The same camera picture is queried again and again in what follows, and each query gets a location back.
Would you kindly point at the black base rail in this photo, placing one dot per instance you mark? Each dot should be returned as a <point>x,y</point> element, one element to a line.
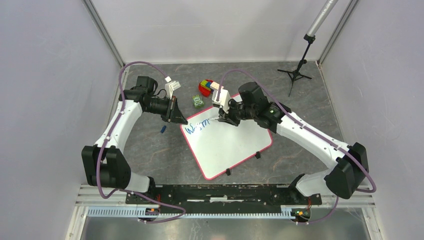
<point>230,198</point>

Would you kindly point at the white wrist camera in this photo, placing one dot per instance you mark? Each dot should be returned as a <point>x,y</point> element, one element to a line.
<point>171,86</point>
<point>220,98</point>

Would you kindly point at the white board with pink rim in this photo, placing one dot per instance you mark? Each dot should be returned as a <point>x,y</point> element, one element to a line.
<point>217,146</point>

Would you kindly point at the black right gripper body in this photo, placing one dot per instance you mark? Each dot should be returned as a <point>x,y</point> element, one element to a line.
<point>236,112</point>

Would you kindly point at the colourful toy block stack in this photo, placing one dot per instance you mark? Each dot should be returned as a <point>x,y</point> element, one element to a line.
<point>206,87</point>

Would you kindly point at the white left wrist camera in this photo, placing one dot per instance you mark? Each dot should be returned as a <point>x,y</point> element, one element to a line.
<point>171,86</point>

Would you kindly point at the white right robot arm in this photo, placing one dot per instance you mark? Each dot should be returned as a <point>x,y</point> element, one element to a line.
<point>347,165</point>

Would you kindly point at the green frog toy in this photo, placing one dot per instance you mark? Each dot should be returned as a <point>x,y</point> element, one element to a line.
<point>198,101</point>

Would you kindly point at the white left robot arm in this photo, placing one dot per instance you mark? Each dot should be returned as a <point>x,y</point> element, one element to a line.
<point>104,162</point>

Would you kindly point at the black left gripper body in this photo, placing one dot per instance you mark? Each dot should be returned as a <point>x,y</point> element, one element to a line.
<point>169,116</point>

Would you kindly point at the black tripod stand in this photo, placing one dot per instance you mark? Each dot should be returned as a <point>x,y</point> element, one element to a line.
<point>310,37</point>

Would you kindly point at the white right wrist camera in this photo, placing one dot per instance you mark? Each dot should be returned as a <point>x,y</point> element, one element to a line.
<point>220,98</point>

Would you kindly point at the blue marker cap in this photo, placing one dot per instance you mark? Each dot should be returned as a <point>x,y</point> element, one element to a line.
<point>163,129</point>

